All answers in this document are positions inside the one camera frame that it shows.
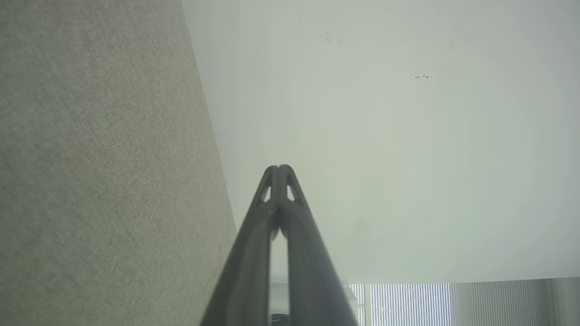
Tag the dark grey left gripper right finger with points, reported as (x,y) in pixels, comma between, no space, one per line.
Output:
(312,271)

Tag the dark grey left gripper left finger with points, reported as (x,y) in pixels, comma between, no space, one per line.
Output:
(244,271)

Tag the white vertical window blinds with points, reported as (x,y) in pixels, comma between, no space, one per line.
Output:
(453,303)

